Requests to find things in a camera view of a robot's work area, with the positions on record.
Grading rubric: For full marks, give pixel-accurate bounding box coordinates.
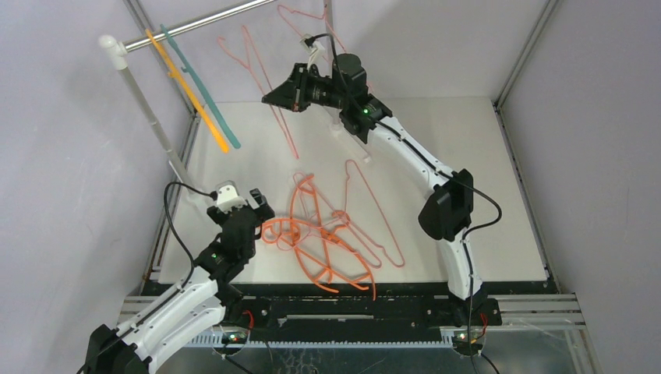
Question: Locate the pink wire hanger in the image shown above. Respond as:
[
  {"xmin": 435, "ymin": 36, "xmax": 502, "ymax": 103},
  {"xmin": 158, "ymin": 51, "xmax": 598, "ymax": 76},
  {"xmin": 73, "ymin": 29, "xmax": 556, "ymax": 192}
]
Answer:
[
  {"xmin": 217, "ymin": 26, "xmax": 300, "ymax": 160},
  {"xmin": 331, "ymin": 159, "xmax": 406, "ymax": 270},
  {"xmin": 276, "ymin": 1, "xmax": 359, "ymax": 63}
]

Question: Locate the teal plastic hanger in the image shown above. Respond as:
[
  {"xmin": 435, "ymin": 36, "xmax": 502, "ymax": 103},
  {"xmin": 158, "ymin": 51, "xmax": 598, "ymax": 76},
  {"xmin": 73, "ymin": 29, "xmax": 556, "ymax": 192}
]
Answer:
[{"xmin": 161, "ymin": 24, "xmax": 242, "ymax": 150}]

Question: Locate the yellow plastic hanger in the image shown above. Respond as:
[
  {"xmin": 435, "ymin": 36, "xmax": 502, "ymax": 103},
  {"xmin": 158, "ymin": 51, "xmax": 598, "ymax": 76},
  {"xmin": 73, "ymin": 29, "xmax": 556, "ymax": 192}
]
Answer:
[{"xmin": 145, "ymin": 29, "xmax": 229, "ymax": 153}]

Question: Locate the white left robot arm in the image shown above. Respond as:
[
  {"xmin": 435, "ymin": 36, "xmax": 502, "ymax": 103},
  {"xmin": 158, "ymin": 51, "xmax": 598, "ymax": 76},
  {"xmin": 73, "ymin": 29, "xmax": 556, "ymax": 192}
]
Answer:
[{"xmin": 79, "ymin": 182, "xmax": 274, "ymax": 373}]

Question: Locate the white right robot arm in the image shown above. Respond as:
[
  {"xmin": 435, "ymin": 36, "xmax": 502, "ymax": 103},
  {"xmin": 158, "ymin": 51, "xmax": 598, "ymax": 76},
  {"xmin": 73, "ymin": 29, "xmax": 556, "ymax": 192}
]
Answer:
[{"xmin": 261, "ymin": 54, "xmax": 482, "ymax": 324}]

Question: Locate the chrome rack top bar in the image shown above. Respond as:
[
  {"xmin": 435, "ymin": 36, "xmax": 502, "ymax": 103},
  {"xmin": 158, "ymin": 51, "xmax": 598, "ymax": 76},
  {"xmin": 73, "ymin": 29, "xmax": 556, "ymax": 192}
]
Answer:
[{"xmin": 122, "ymin": 0, "xmax": 274, "ymax": 53}]

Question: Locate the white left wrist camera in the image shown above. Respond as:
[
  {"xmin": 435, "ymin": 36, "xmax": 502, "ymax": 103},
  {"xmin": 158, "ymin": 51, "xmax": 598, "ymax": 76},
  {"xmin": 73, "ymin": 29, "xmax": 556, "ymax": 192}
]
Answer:
[{"xmin": 214, "ymin": 180, "xmax": 246, "ymax": 213}]

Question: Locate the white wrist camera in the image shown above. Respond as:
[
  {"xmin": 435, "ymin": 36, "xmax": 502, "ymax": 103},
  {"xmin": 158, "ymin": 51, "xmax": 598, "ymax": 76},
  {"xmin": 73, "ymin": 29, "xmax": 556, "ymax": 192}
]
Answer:
[
  {"xmin": 214, "ymin": 180, "xmax": 246, "ymax": 213},
  {"xmin": 300, "ymin": 34, "xmax": 326, "ymax": 69}
]

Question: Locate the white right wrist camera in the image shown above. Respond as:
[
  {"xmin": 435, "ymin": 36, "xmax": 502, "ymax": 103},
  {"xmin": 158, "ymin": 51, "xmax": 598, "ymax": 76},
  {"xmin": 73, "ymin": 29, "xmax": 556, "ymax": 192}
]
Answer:
[{"xmin": 300, "ymin": 34, "xmax": 326, "ymax": 69}]

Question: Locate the aluminium frame rail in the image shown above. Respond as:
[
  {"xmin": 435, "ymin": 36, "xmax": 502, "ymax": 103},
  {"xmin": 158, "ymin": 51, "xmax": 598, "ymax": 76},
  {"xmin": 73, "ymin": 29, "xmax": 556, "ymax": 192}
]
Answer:
[{"xmin": 122, "ymin": 1, "xmax": 197, "ymax": 289}]

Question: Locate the white rack right post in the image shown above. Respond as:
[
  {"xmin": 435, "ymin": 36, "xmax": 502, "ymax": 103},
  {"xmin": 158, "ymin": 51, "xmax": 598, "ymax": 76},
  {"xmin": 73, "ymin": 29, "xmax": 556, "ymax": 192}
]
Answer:
[{"xmin": 322, "ymin": 0, "xmax": 341, "ymax": 132}]

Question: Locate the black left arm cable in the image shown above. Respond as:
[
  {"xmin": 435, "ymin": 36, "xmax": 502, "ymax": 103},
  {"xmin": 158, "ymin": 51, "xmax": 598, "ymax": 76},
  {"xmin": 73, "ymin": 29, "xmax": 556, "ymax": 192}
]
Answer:
[{"xmin": 77, "ymin": 182, "xmax": 218, "ymax": 374}]

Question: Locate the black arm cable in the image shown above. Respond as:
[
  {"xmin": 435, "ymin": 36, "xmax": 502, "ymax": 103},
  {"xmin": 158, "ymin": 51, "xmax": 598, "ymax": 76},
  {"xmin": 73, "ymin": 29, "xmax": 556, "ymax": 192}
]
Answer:
[
  {"xmin": 77, "ymin": 182, "xmax": 218, "ymax": 374},
  {"xmin": 309, "ymin": 33, "xmax": 503, "ymax": 374}
]

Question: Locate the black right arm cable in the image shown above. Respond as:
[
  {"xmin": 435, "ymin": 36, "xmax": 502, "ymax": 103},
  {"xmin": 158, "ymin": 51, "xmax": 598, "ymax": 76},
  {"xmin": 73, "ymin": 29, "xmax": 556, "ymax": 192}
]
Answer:
[{"xmin": 309, "ymin": 33, "xmax": 503, "ymax": 374}]

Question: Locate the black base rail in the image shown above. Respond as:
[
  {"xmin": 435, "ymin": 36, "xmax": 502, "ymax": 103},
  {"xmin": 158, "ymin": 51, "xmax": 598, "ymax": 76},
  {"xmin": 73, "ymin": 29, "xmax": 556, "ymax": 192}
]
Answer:
[{"xmin": 237, "ymin": 282, "xmax": 503, "ymax": 345}]

